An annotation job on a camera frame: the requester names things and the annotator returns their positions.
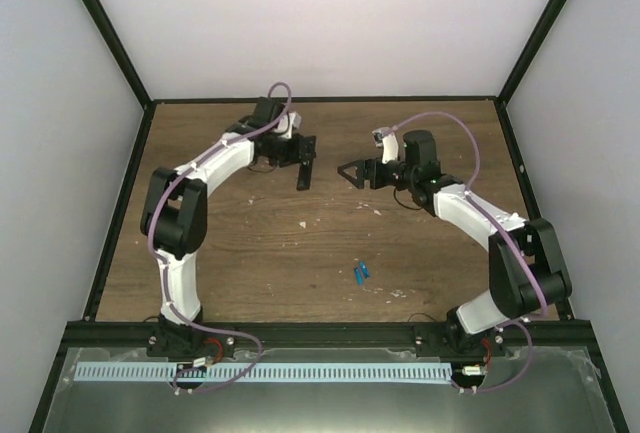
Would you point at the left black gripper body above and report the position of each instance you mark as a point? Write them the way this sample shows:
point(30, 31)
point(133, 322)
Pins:
point(282, 154)

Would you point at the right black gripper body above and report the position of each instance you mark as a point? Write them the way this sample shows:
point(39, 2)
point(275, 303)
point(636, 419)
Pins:
point(379, 181)

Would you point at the black remote control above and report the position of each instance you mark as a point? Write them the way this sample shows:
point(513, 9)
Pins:
point(304, 175)

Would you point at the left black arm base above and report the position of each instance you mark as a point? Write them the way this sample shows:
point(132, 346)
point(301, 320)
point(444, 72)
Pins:
point(179, 341)

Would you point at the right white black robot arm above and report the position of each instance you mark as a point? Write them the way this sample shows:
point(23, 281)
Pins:
point(527, 271)

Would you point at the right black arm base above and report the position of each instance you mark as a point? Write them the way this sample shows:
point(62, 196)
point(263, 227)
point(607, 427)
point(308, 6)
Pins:
point(447, 337)

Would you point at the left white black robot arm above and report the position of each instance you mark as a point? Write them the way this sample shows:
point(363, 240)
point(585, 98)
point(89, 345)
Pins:
point(175, 214)

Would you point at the blue battery right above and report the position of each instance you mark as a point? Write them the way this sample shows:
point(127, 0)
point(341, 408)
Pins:
point(364, 270)

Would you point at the blue battery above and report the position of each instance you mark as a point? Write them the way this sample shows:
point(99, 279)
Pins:
point(358, 276)
point(364, 270)

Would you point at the blue battery left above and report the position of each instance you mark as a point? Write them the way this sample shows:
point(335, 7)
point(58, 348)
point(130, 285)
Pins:
point(358, 276)

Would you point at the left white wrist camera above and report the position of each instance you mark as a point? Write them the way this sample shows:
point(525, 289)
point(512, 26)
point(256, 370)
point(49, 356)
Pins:
point(287, 125)

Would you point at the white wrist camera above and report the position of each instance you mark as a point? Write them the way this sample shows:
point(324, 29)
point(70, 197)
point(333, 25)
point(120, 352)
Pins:
point(385, 139)
point(287, 125)

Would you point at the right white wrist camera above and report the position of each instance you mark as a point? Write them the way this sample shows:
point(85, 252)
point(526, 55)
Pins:
point(385, 139)

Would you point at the black aluminium frame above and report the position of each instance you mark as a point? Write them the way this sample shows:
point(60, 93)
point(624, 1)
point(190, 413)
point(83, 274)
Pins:
point(87, 332)

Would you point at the light blue slotted cable duct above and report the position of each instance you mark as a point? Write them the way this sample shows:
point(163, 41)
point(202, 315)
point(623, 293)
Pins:
point(411, 373)

